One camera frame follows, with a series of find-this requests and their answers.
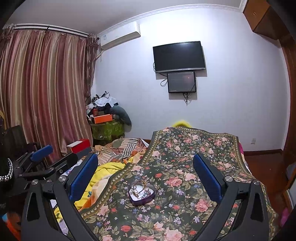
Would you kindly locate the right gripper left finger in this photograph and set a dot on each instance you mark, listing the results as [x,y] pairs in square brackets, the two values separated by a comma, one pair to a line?
[38,220]

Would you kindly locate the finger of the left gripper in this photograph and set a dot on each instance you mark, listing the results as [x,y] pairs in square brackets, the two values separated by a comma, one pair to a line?
[30,170]
[32,159]

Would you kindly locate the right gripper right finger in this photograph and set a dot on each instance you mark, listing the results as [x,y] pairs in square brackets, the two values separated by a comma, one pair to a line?
[251,220]

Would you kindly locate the purple heart-shaped tin box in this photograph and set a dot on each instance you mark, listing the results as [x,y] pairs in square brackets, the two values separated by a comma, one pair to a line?
[141,193]

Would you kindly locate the red white box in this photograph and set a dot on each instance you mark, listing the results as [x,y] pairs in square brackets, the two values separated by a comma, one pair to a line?
[79,145]

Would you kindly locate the yellow blanket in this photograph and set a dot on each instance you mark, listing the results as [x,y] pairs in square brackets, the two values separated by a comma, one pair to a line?
[101,182]

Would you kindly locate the green patterned box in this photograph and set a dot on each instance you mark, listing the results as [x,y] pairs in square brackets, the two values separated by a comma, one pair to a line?
[108,131]

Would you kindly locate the striped patterned quilt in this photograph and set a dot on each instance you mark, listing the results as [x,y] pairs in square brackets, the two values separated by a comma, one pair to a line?
[123,150]

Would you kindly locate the orange box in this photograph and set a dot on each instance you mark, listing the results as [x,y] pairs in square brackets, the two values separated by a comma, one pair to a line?
[102,118]

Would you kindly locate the pile of clothes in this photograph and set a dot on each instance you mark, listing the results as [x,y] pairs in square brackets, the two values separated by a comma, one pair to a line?
[101,103]

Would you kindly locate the dark green cushion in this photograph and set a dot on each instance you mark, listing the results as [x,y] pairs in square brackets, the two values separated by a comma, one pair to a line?
[123,116]

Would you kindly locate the wooden door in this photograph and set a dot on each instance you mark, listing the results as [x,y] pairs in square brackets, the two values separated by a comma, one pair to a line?
[288,47]

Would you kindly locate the striped pink curtain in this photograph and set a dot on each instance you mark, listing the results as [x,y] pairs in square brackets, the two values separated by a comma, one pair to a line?
[46,81]

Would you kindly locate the floral green bedspread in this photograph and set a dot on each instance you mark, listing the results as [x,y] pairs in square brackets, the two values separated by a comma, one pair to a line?
[229,163]

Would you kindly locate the white air conditioner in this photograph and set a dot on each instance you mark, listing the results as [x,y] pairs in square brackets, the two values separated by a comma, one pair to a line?
[120,35]

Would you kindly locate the wooden wardrobe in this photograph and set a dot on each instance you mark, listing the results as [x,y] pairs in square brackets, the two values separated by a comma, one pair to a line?
[272,19]

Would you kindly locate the white wall socket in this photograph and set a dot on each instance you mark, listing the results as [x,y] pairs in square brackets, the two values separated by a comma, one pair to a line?
[253,141]

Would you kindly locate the small black wall monitor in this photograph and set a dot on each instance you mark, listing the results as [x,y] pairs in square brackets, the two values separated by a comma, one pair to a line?
[181,82]

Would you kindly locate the large black wall television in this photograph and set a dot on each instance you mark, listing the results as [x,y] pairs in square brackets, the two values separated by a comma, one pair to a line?
[179,57]

